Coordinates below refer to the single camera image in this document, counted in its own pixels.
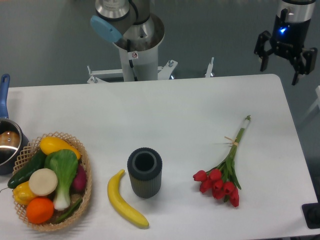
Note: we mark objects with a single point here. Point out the woven wicker basket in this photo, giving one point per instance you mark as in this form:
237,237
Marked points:
26,154

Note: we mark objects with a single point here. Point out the green bok choy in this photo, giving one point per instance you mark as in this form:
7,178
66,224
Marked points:
64,164

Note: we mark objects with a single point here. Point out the yellow squash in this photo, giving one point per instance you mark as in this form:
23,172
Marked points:
51,144

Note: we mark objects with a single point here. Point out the green bean pod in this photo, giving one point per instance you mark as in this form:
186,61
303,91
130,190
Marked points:
69,212

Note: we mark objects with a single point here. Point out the purple red onion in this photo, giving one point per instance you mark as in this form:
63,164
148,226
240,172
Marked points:
80,180

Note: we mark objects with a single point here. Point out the yellow bell pepper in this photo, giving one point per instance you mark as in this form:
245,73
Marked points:
22,194

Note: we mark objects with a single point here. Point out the red tulip bouquet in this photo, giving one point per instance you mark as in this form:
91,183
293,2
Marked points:
222,179

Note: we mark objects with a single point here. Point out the yellow banana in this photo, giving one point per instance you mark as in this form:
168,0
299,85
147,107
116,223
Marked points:
125,210

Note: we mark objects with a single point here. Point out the white frame at right edge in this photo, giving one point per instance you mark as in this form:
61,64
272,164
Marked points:
314,108

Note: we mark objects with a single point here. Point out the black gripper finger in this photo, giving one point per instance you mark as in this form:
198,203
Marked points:
259,49
304,64

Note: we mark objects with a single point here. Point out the dark grey ribbed vase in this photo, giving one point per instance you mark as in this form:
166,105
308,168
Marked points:
144,167

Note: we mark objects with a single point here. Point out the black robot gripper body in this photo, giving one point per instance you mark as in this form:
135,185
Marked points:
291,25

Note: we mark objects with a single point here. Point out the orange fruit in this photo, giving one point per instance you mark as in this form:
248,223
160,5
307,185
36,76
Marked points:
39,210

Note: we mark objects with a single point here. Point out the beige round slice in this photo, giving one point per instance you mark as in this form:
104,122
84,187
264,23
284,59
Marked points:
43,182

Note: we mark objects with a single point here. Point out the black device at table edge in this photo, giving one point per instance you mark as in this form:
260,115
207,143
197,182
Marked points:
311,212

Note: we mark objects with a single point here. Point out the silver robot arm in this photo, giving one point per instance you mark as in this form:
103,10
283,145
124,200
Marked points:
137,33

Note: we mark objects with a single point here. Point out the blue handled saucepan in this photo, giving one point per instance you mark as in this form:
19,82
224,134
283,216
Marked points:
12,138

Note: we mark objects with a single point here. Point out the green cucumber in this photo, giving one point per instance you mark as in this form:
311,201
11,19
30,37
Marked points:
37,162

